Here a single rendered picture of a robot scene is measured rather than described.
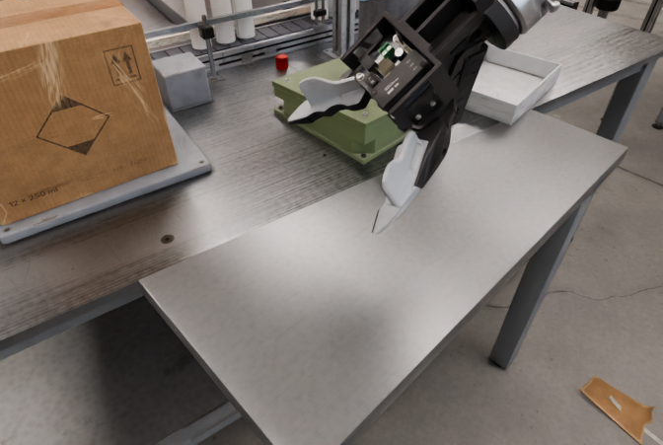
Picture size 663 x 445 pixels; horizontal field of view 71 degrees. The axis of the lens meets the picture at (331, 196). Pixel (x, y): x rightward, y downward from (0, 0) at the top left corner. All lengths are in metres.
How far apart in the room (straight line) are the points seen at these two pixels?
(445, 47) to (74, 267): 0.64
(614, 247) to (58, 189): 1.96
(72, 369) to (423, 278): 1.05
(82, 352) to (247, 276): 0.87
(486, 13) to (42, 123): 0.66
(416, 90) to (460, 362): 1.35
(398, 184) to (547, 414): 1.31
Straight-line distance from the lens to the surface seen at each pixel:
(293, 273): 0.72
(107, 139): 0.87
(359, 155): 0.93
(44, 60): 0.80
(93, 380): 1.45
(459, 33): 0.39
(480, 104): 1.13
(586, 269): 2.07
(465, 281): 0.73
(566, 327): 1.85
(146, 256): 0.80
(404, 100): 0.36
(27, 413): 1.48
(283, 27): 1.44
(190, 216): 0.84
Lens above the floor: 1.38
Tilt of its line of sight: 40 degrees down
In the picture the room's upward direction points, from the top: straight up
